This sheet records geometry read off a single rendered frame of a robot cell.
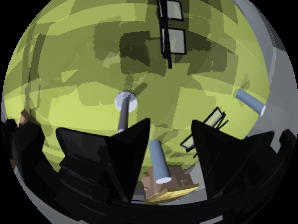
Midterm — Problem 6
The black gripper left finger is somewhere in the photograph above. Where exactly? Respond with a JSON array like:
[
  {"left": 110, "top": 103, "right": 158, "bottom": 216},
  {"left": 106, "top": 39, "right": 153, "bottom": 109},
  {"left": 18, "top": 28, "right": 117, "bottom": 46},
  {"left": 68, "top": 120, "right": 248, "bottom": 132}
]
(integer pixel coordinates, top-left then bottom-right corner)
[{"left": 56, "top": 117, "right": 150, "bottom": 202}]

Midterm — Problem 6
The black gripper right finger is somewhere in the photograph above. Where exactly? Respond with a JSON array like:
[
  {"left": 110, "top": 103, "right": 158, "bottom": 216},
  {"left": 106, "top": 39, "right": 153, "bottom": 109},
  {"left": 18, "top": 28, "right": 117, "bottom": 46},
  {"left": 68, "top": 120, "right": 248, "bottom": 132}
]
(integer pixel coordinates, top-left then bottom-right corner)
[{"left": 190, "top": 120, "right": 275, "bottom": 200}]

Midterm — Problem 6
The grey rectangular panel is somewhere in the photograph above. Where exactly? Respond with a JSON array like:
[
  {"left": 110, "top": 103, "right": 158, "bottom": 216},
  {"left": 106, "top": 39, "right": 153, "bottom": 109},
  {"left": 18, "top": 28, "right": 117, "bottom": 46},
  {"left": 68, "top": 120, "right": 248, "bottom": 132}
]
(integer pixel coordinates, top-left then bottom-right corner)
[{"left": 158, "top": 161, "right": 205, "bottom": 205}]

